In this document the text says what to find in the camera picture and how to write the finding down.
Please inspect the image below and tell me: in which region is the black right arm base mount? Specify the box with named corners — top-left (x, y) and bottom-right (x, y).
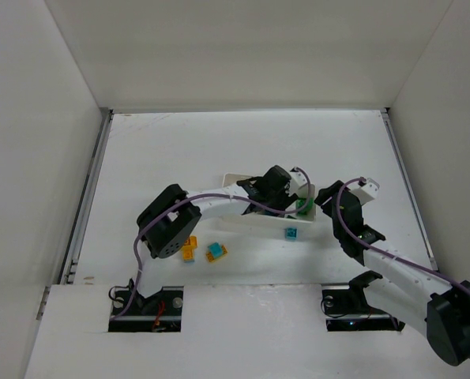
top-left (320, 271), bottom-right (405, 332)

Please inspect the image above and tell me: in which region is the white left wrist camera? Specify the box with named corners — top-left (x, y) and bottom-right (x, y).
top-left (288, 167), bottom-right (310, 198)

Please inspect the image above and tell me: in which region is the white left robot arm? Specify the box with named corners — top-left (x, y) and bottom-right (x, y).
top-left (133, 165), bottom-right (309, 297)

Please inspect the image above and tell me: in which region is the cyan small lego brick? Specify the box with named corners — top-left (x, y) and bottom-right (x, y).
top-left (284, 227), bottom-right (298, 241)

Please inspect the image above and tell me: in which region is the yellow stacked lego block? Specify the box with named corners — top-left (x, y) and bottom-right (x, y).
top-left (181, 235), bottom-right (197, 263)

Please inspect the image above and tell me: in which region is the green lego brick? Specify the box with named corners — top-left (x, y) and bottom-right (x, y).
top-left (295, 197), bottom-right (314, 216)

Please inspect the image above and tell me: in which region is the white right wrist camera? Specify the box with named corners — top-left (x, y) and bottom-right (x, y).
top-left (352, 178), bottom-right (380, 205)

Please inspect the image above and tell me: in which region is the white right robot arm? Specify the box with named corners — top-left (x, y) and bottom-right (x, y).
top-left (314, 178), bottom-right (470, 366)

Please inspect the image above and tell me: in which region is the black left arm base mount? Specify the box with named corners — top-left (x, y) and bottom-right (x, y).
top-left (108, 280), bottom-right (184, 333)

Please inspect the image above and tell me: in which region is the blue and yellow lego stack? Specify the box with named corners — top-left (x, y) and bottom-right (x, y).
top-left (205, 242), bottom-right (228, 263)

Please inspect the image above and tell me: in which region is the white three-compartment container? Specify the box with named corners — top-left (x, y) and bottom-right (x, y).
top-left (219, 184), bottom-right (316, 239)

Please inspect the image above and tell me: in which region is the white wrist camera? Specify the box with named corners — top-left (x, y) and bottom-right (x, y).
top-left (288, 167), bottom-right (310, 198)
top-left (352, 178), bottom-right (380, 205)

